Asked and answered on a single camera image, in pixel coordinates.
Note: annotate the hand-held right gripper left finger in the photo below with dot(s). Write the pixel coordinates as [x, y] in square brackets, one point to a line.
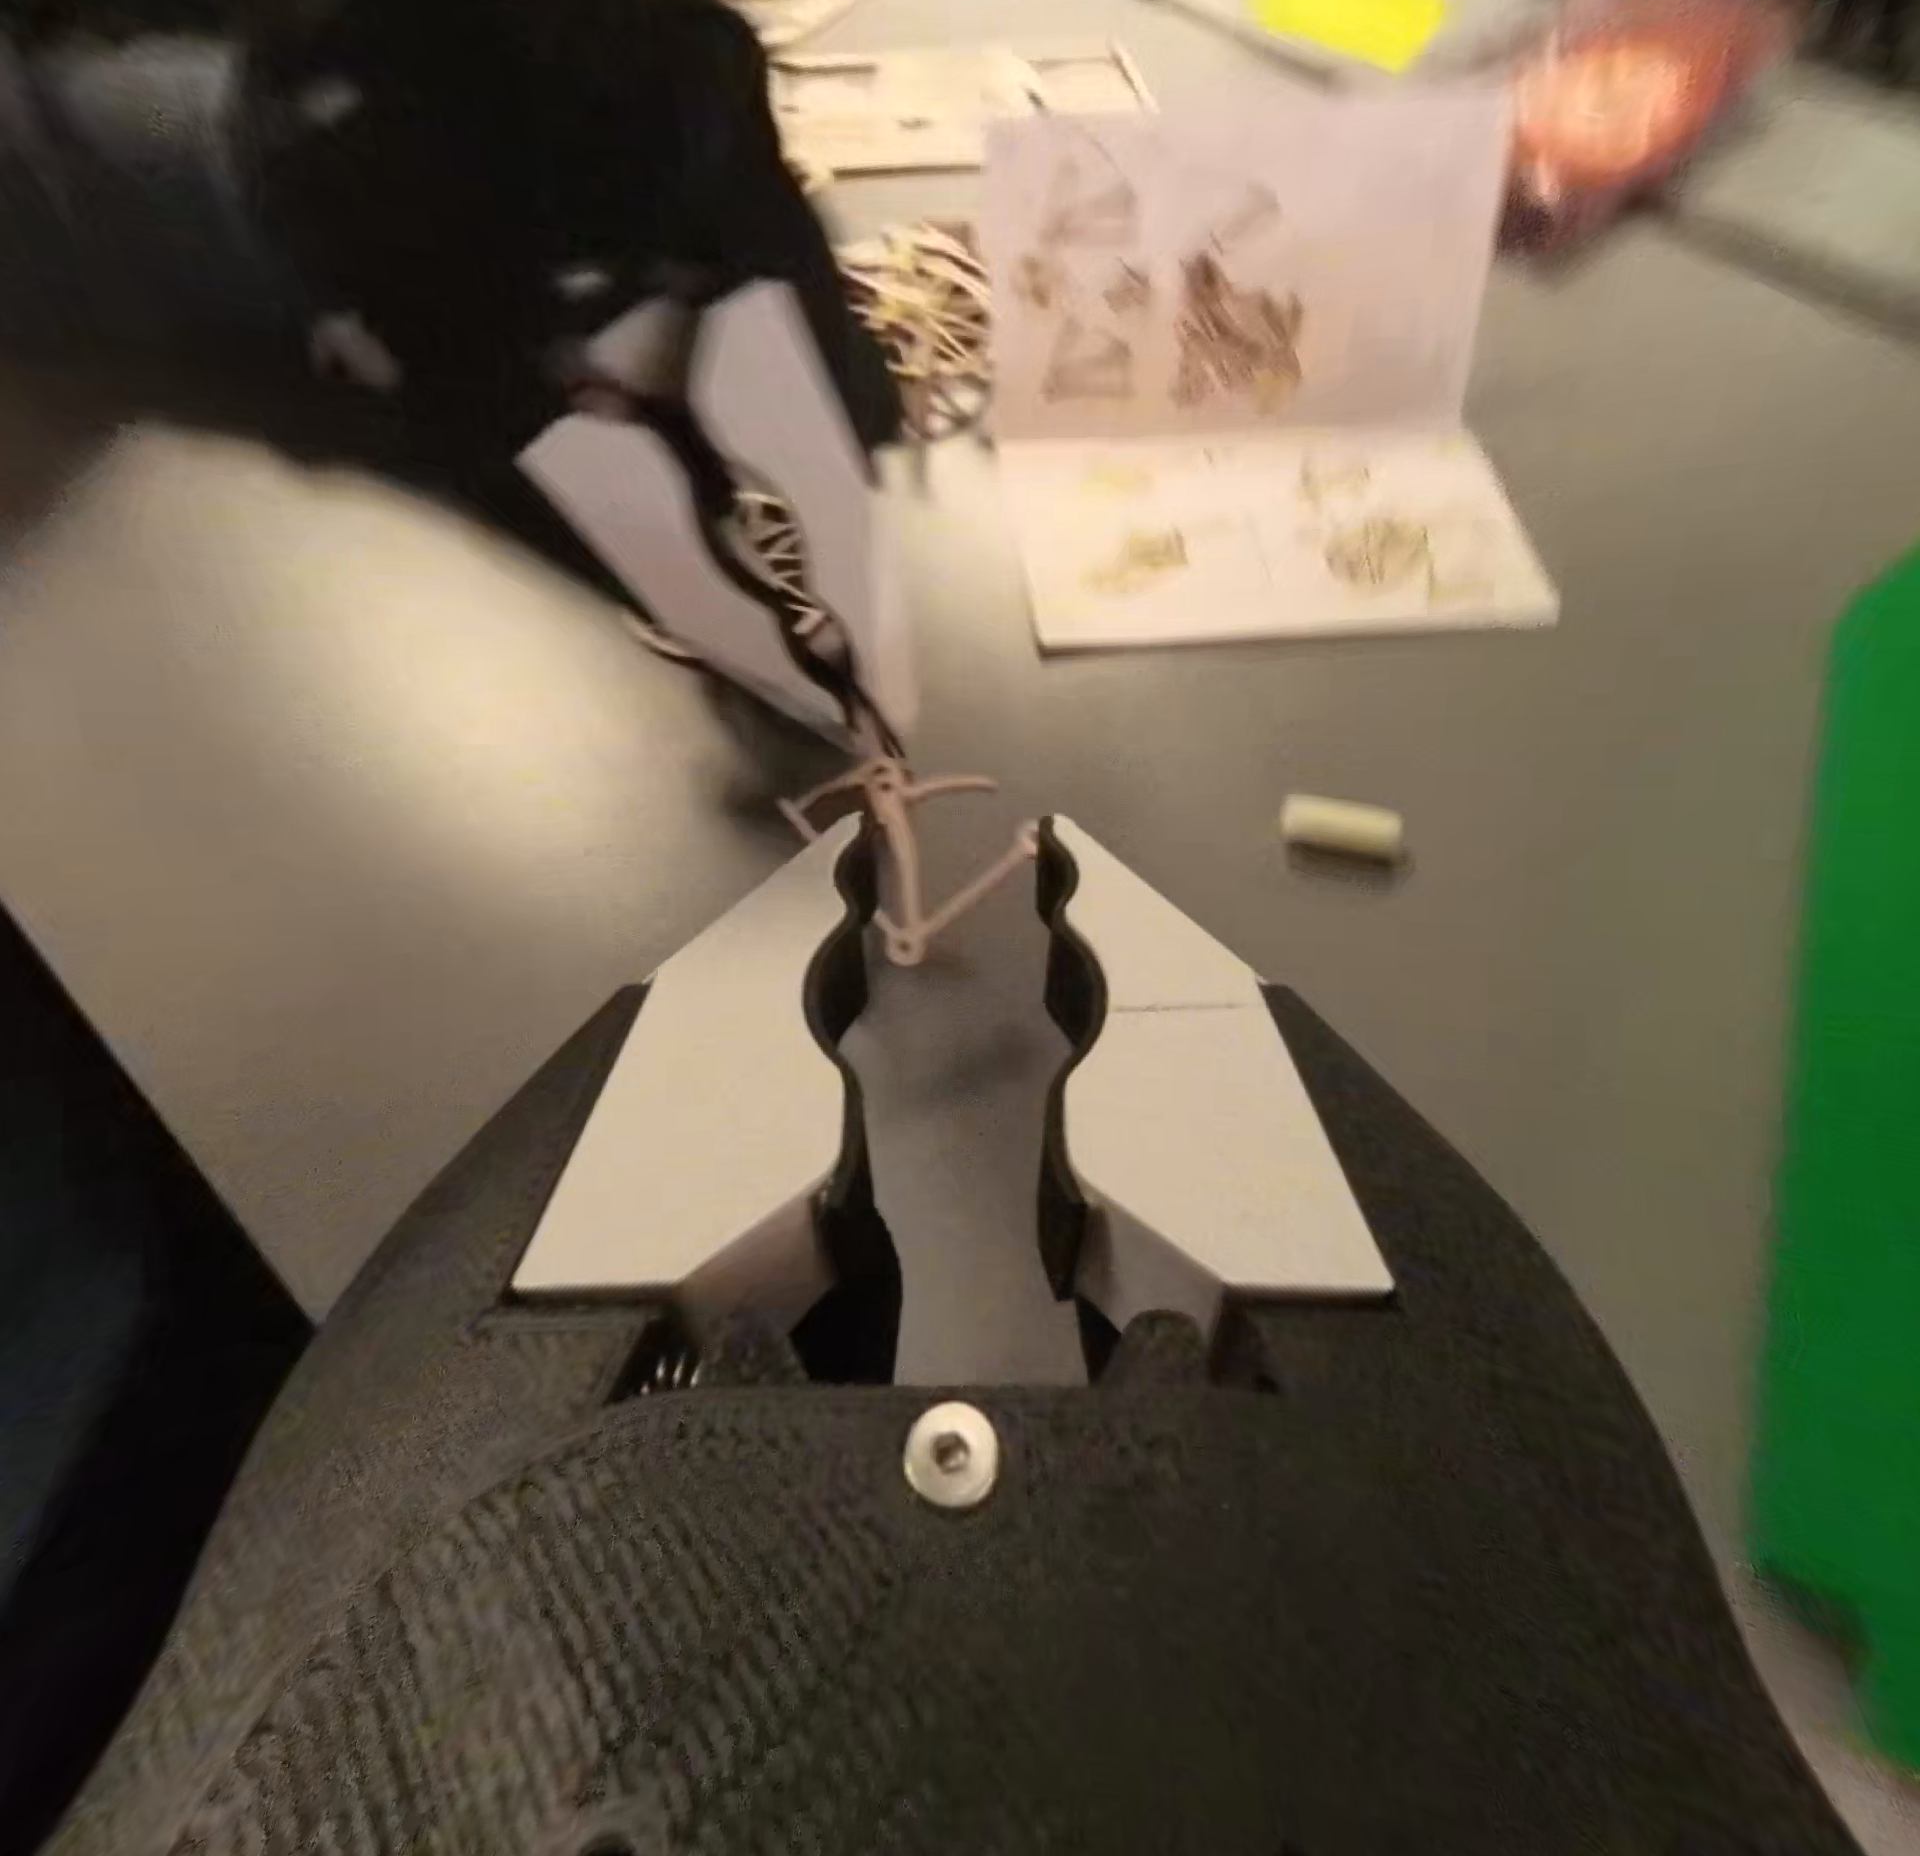
[674, 1136]

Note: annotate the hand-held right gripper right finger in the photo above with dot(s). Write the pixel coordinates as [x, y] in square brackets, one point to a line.
[1199, 1136]

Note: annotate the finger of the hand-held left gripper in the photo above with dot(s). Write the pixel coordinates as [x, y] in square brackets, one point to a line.
[629, 536]
[803, 431]

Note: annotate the thin wooden model part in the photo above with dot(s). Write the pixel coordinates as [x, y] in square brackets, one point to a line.
[772, 544]

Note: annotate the wooden model frame part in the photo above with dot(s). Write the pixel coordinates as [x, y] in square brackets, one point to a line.
[885, 795]

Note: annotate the wooden wheeled model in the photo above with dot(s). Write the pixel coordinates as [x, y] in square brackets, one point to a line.
[930, 326]

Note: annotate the small white wax cylinder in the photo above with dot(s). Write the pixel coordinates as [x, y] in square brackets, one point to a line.
[1342, 829]

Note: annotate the white instruction booklet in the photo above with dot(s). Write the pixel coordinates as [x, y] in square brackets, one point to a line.
[1244, 281]

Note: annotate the green plastic bin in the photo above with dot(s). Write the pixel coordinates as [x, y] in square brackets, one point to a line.
[1852, 1136]

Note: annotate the yellow paper note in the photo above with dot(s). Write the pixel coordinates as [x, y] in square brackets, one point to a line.
[1350, 2]

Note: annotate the red-orange cardboard box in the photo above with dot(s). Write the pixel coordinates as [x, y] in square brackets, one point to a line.
[1635, 103]

